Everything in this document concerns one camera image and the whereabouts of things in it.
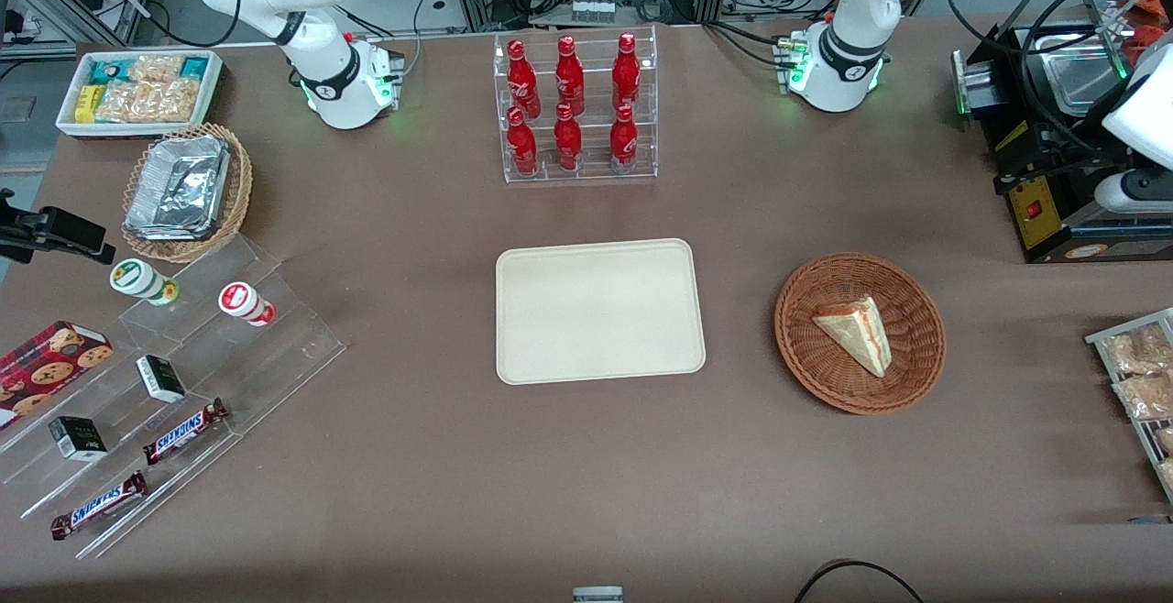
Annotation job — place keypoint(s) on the black machine with steel tray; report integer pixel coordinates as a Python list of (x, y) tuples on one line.
[(1045, 209)]

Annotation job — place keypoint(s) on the clear bag of pastry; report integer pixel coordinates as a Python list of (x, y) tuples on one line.
[(1141, 351), (1147, 397)]

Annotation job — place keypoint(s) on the round brown wicker basket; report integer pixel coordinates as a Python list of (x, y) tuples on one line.
[(825, 383)]

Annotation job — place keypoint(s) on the teal snack packet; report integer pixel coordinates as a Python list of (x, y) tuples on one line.
[(108, 70), (194, 67)]

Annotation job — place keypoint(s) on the small grey block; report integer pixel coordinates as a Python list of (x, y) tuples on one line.
[(597, 595)]

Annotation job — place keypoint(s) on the tray of packaged snacks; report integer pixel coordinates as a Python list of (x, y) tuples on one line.
[(1100, 337)]

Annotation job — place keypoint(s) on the snickers chocolate bar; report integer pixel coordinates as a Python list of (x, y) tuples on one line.
[(99, 505), (183, 433)]

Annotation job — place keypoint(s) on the red cola bottle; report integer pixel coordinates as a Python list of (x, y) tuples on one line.
[(624, 138), (521, 145), (626, 73), (569, 76), (521, 79), (567, 140)]

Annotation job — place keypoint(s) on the white rectangular snack bin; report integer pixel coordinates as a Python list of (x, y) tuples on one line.
[(128, 129)]

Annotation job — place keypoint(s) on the red cookie box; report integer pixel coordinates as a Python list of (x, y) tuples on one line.
[(46, 369)]

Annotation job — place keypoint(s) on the clear bag of crackers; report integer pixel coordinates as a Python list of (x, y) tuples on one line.
[(158, 70), (147, 104)]

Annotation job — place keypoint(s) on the green lid white cup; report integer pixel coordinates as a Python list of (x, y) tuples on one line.
[(133, 278)]

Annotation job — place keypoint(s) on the clear acrylic step display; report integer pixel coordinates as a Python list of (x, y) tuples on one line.
[(275, 346)]

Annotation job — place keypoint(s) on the triangular sandwich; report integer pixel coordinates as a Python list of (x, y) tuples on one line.
[(857, 333)]

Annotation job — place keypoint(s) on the red lid white cup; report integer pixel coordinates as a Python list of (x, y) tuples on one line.
[(240, 299)]

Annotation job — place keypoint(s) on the small black box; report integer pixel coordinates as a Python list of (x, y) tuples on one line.
[(160, 379), (78, 439)]

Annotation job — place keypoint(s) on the clear acrylic bottle rack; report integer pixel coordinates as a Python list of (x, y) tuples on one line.
[(594, 90)]

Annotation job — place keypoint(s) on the oval light wicker basket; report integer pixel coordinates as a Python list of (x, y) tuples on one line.
[(235, 209)]

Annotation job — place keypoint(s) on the yellow snack packet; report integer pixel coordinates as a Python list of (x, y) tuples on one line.
[(87, 103)]

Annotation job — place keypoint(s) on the aluminium foil containers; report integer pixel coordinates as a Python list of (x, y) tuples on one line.
[(174, 186)]

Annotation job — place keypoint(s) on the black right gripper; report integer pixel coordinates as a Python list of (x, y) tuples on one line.
[(57, 227)]

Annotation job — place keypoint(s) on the cream plastic tray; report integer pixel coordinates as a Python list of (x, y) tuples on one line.
[(596, 310)]

